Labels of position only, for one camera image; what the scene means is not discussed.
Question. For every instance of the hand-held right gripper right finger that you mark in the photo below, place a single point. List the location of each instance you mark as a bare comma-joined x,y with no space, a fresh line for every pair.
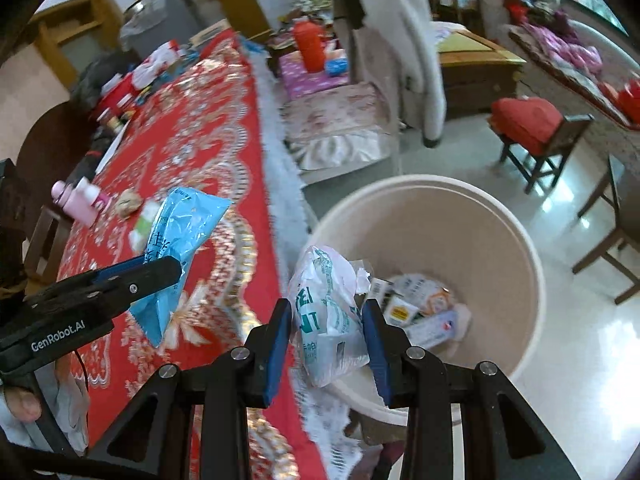
376,355

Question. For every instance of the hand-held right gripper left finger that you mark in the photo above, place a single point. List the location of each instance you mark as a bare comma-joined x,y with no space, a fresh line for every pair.
277,355

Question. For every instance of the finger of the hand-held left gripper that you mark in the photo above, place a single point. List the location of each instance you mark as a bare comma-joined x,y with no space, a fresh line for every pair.
150,275
115,270

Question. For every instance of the green white box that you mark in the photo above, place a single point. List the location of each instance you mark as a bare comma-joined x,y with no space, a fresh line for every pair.
147,221

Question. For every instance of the blue plastic wrapper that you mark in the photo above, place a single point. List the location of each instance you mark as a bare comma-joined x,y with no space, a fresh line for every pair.
185,225

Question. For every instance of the white blue box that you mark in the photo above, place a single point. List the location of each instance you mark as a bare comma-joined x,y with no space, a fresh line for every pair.
432,331

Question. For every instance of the white brown carton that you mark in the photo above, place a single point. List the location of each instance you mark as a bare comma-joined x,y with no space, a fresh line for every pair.
381,290

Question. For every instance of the white green-print plastic bag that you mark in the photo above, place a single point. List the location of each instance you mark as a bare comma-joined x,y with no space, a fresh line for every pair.
325,310

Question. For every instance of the white orange snack packet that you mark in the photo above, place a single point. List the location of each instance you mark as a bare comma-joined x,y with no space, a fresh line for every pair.
425,292

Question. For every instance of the beige round bin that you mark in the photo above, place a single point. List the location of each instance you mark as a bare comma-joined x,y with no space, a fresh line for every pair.
475,240

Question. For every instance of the person's left hand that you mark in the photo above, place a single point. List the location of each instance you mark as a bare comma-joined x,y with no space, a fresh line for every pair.
20,402

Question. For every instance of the crumpled brown paper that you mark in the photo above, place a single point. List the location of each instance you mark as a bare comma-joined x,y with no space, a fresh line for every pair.
127,203

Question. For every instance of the pink bottle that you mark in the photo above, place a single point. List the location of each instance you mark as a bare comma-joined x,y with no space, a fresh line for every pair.
80,209

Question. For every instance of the brown wooden chair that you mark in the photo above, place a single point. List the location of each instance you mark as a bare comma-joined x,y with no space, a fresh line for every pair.
45,240

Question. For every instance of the small white pink-label bottle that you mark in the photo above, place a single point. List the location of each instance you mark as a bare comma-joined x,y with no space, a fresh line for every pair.
94,192

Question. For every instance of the white paper sheet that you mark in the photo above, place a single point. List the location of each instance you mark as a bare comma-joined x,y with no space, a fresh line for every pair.
112,150

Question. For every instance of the red gold floral tablecloth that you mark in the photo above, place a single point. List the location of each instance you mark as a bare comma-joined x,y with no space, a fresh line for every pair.
200,125

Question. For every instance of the pile of assorted packets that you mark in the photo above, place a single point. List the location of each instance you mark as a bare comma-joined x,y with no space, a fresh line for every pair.
145,75

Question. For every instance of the chair with floral cushion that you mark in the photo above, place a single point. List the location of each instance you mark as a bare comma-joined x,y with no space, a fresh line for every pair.
340,110

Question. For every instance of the pink patterned cloth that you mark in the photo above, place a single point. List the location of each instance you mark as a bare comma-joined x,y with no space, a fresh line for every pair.
305,80

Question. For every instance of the yellow wooden cabinet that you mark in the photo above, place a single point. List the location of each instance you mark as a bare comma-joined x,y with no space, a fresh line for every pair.
65,20

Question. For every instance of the grey appliance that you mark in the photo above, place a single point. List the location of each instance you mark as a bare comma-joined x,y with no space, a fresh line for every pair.
165,15

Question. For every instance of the red thermos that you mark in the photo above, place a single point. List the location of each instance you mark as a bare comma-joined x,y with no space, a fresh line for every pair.
309,45

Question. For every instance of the red cushioned wooden stool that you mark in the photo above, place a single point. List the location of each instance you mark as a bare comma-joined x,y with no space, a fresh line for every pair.
525,117

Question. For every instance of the dark wooden stool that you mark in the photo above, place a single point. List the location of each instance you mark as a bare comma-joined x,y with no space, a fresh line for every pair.
617,200

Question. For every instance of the low wooden table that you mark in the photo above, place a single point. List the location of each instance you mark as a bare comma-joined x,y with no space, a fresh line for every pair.
475,80

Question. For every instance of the white fleece coat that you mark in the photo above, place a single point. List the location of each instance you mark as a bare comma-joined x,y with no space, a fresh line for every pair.
405,35

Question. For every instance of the red bag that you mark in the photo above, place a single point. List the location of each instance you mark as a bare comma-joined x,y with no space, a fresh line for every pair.
625,100

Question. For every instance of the pink clothes pile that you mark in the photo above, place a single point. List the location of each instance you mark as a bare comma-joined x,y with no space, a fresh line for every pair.
565,45

